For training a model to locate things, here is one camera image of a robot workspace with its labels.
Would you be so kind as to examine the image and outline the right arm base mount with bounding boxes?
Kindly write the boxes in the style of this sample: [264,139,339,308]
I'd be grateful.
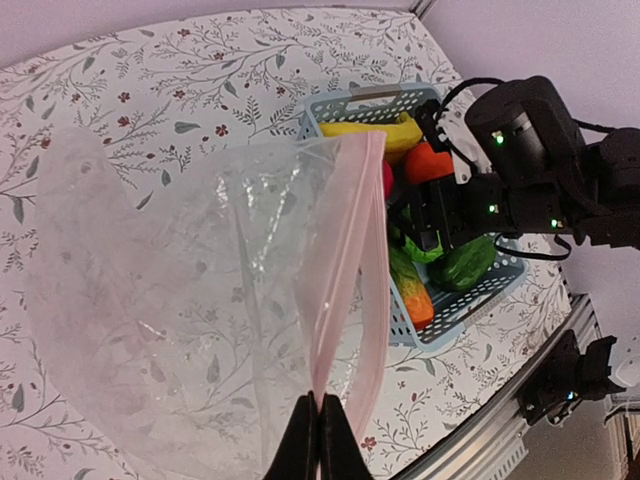
[517,330,626,426]

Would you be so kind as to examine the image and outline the orange toy orange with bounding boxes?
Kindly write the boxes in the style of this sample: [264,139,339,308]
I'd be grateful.
[404,142,454,185]

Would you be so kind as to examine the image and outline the green toy cabbage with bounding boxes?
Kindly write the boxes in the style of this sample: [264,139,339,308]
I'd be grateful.
[389,227,444,264]

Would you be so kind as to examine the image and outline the light blue plastic basket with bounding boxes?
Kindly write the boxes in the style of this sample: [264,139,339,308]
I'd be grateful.
[298,83,528,353]

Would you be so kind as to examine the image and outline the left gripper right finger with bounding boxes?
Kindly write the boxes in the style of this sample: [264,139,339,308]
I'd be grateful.
[319,394,373,480]

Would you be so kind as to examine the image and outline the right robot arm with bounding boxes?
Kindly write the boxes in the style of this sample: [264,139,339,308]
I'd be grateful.
[388,128,639,251]

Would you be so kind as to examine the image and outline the clear zip top bag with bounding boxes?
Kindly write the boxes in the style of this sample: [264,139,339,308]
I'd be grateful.
[25,129,390,479]

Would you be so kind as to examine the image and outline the green toy pepper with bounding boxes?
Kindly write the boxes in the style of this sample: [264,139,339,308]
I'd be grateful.
[427,235,497,292]

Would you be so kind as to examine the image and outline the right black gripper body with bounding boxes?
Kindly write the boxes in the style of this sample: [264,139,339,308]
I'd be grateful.
[394,173,510,250]

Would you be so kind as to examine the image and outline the green orange toy mango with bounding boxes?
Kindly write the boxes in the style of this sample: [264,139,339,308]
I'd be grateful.
[389,247,435,331]

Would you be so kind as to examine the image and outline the red toy apple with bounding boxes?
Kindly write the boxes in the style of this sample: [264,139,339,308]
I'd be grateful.
[382,160,394,200]

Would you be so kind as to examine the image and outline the aluminium front rail frame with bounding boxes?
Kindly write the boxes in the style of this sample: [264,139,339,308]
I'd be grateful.
[393,294,597,480]

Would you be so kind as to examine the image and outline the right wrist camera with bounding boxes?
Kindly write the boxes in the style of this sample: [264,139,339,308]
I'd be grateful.
[412,75,584,186]

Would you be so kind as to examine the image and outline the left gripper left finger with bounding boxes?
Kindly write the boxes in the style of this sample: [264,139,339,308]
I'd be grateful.
[263,392,319,480]

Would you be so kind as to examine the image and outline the floral tablecloth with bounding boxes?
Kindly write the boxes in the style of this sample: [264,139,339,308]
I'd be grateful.
[1,6,570,479]

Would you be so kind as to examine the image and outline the yellow toy banana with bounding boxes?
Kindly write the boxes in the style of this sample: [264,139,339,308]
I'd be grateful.
[319,112,424,164]

